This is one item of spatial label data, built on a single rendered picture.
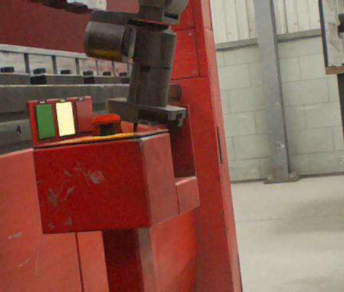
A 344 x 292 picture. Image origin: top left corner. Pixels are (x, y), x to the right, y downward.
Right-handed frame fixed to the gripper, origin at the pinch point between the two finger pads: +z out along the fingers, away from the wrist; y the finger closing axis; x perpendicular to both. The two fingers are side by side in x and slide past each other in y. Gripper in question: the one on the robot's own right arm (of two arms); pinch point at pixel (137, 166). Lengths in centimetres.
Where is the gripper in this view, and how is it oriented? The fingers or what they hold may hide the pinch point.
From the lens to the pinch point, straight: 137.1
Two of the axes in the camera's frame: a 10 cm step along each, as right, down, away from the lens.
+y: -9.1, -1.9, 3.7
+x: -3.9, 1.0, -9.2
